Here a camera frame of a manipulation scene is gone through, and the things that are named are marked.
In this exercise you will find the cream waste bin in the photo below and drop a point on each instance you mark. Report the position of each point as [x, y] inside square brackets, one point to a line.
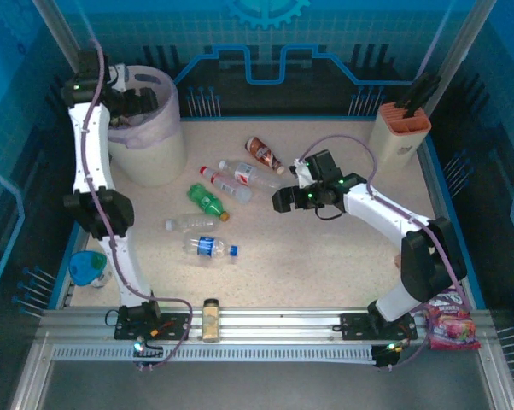
[154, 162]

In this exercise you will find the spice jar with black lid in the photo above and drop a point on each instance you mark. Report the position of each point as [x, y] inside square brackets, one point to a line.
[211, 320]

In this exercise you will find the black base controller board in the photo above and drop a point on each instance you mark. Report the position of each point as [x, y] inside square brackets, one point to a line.
[387, 354]
[148, 352]

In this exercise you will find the blue green plastic cup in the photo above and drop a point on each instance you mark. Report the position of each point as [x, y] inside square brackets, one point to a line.
[86, 267]

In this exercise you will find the cream orange knife block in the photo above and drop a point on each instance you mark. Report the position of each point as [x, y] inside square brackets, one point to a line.
[400, 145]

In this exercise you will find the purple candy bag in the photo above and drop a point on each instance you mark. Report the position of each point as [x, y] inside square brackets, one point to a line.
[451, 326]

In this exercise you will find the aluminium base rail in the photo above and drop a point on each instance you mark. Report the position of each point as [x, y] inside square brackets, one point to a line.
[282, 324]

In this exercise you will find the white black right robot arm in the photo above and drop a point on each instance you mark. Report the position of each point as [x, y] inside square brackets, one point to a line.
[381, 207]

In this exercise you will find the large red white label bottle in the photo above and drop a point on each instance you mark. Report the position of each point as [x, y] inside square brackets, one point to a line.
[246, 173]

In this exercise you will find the pale purple bin liner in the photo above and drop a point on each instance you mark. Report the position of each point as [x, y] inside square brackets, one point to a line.
[167, 111]

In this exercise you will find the red cap pink label bottle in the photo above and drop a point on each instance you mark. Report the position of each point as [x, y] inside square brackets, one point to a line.
[225, 184]

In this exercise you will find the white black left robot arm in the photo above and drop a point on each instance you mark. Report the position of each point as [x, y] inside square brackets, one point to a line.
[92, 145]

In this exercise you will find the clear bottle with white cap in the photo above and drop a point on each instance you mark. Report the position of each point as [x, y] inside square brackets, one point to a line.
[193, 223]

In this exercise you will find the brown drink bottle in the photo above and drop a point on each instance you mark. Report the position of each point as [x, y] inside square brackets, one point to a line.
[265, 156]

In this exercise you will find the small peach plastic cup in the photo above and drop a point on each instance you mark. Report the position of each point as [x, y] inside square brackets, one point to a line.
[398, 260]

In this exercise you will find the aluminium frame post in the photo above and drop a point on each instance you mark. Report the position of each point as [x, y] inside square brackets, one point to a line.
[56, 25]
[464, 42]

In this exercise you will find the green bottle with orange cap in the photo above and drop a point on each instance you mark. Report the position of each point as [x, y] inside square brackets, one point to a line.
[206, 200]

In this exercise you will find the blue label blue cap bottle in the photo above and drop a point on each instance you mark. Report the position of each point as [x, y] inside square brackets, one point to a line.
[206, 247]

